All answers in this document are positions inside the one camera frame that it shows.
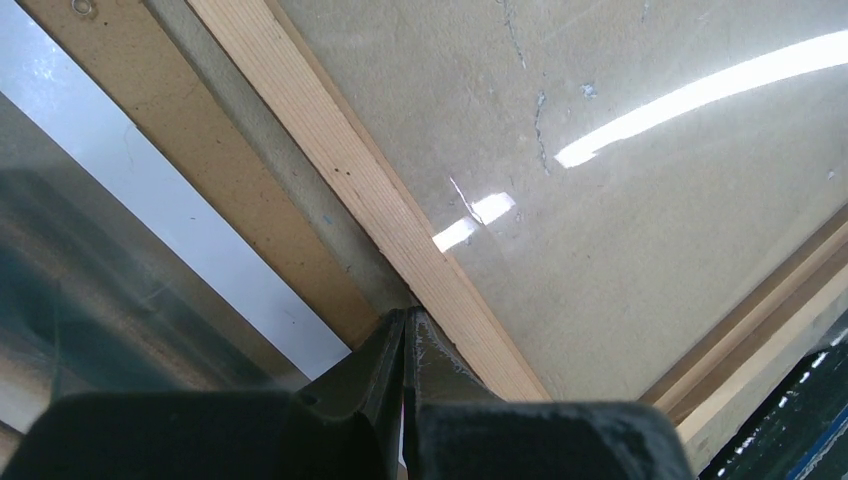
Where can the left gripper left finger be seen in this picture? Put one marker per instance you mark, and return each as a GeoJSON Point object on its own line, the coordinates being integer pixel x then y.
{"type": "Point", "coordinates": [343, 425]}

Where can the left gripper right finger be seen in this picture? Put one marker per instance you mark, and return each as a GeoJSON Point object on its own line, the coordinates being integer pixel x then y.
{"type": "Point", "coordinates": [457, 428]}

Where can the wooden picture frame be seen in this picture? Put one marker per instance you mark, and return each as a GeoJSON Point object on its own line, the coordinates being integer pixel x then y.
{"type": "Point", "coordinates": [358, 185]}

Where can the clear acrylic sheet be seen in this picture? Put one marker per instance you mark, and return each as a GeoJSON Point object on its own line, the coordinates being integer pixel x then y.
{"type": "Point", "coordinates": [629, 199]}

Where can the plant photo print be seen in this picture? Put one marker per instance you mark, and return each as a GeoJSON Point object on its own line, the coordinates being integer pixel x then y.
{"type": "Point", "coordinates": [116, 273]}

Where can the black mat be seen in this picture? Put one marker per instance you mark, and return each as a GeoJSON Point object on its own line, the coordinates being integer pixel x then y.
{"type": "Point", "coordinates": [799, 431]}

